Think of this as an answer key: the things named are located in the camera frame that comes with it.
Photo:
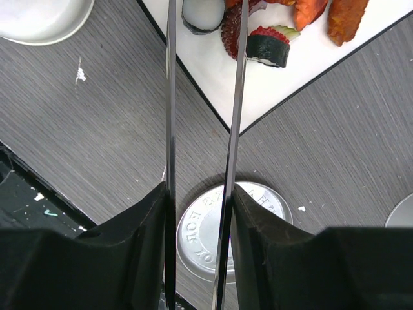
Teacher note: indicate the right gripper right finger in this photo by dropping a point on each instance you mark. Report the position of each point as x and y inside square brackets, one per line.
[279, 266]

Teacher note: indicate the brown fried piece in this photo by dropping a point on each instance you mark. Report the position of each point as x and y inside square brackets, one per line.
[344, 17]

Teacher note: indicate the red roe maki roll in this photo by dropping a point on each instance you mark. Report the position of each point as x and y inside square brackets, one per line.
[271, 45]

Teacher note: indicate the white rice nori sushi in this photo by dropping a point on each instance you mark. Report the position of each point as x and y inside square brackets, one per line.
[202, 16]

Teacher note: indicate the orange shrimp piece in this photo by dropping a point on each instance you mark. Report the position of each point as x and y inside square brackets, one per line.
[307, 11]

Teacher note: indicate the round metal tin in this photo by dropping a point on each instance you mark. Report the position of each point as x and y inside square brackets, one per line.
[402, 214]

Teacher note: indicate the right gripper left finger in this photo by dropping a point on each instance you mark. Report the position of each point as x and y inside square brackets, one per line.
[116, 265]

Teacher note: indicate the white lid brown handle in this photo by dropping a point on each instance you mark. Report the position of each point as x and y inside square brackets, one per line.
[40, 23]

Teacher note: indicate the white square plate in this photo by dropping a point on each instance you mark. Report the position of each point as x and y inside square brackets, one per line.
[211, 59]

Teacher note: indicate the metal tongs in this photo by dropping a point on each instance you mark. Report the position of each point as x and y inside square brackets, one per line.
[220, 277]

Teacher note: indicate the round metal tin lid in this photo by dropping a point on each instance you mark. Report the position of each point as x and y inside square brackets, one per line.
[198, 228]

